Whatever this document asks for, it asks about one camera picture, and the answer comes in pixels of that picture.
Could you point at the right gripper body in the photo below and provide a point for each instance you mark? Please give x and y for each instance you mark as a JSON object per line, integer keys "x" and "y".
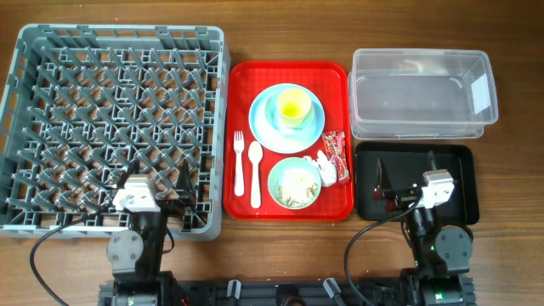
{"x": 400, "y": 200}

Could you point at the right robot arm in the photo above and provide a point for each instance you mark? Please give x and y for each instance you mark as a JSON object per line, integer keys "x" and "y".
{"x": 441, "y": 251}

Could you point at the red snack wrapper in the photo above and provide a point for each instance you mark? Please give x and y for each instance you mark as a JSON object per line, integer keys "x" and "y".
{"x": 335, "y": 149}

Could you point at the light blue plate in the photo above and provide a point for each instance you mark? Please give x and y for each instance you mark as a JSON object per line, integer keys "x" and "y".
{"x": 278, "y": 142}

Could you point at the white tissue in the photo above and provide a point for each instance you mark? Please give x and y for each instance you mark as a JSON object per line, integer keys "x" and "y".
{"x": 326, "y": 169}

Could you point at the mint green bowl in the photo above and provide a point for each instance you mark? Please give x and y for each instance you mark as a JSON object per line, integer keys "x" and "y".
{"x": 289, "y": 163}

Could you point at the grey dishwasher rack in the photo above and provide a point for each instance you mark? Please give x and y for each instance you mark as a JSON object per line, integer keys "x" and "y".
{"x": 83, "y": 103}

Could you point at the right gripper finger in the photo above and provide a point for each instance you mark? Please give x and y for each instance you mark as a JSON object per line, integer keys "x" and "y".
{"x": 432, "y": 161}
{"x": 383, "y": 189}

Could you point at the red plastic tray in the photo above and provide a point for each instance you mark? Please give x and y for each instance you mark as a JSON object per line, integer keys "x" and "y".
{"x": 249, "y": 81}

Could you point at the clear plastic bin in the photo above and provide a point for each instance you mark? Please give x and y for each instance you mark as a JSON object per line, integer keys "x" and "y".
{"x": 421, "y": 93}

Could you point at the white plastic fork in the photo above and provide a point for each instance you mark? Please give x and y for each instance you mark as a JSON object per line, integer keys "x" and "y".
{"x": 239, "y": 146}

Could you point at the rice and food scraps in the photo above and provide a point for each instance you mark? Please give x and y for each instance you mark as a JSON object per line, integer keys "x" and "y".
{"x": 296, "y": 189}

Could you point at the white plastic spoon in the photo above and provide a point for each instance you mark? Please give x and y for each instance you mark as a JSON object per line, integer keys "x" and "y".
{"x": 255, "y": 154}

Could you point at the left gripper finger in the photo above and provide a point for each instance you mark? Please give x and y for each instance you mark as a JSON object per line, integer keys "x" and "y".
{"x": 133, "y": 168}
{"x": 184, "y": 186}

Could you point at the small green saucer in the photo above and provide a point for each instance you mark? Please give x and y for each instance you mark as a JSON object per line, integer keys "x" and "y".
{"x": 273, "y": 118}

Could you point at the yellow plastic cup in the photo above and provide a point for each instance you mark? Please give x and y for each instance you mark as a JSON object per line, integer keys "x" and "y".
{"x": 293, "y": 104}

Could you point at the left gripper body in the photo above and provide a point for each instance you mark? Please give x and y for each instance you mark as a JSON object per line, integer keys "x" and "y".
{"x": 174, "y": 206}

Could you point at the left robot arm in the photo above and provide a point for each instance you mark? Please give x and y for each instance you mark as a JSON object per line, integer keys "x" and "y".
{"x": 136, "y": 252}

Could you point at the black waste tray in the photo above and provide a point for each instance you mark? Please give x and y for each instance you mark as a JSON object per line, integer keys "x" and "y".
{"x": 405, "y": 164}

